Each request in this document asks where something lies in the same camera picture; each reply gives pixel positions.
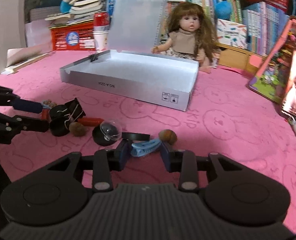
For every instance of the pink toy house box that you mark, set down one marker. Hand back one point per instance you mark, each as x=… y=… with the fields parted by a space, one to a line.
x=271 y=79

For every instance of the white cardboard box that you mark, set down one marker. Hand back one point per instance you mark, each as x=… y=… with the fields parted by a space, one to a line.
x=162 y=80

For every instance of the stack of books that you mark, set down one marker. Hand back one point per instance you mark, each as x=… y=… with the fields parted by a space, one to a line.
x=80 y=11

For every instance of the white colourful book box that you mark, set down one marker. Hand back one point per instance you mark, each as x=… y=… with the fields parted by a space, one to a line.
x=232 y=33

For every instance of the wooden shelf box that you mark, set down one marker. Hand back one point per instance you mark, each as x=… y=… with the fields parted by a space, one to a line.
x=239 y=60

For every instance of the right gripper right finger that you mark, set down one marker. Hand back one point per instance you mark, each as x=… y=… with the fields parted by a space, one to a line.
x=183 y=162

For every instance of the translucent clipboard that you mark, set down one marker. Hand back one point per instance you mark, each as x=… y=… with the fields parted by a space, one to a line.
x=135 y=25

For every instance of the light blue hair clip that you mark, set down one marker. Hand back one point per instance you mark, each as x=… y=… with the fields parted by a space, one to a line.
x=141 y=149

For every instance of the clear plastic dome capsule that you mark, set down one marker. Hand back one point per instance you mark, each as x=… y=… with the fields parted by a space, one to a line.
x=111 y=130

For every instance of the brown walnut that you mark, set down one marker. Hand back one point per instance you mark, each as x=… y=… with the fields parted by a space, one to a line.
x=77 y=129
x=168 y=136

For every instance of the red soda can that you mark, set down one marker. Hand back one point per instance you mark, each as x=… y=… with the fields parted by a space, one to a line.
x=101 y=21

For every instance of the pink bunny towel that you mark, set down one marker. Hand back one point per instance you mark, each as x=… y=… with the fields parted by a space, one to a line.
x=223 y=116

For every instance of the black binder clip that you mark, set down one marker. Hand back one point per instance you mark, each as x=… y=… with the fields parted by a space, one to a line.
x=70 y=112

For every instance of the red plastic basket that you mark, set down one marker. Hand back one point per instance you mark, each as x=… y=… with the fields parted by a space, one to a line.
x=77 y=36

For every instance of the white paper cup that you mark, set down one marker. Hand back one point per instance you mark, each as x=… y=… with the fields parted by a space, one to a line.
x=101 y=40

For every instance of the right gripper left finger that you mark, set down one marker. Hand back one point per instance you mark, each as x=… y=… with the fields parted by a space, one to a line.
x=105 y=161

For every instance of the red marker pen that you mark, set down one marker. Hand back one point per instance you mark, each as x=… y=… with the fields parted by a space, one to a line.
x=92 y=122

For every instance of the brown haired doll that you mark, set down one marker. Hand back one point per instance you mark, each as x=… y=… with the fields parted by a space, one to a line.
x=191 y=35

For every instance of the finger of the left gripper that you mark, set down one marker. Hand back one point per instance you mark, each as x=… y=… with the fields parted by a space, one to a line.
x=27 y=106
x=26 y=123

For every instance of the small binder clip on box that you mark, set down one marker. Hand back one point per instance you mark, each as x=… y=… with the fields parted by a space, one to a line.
x=93 y=57

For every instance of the black round lid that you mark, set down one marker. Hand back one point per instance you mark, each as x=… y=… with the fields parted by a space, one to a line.
x=99 y=139

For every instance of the row of upright books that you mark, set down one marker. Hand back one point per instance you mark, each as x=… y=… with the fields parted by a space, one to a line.
x=264 y=22

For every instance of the black ring lid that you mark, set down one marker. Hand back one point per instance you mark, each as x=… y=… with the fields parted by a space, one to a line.
x=135 y=136

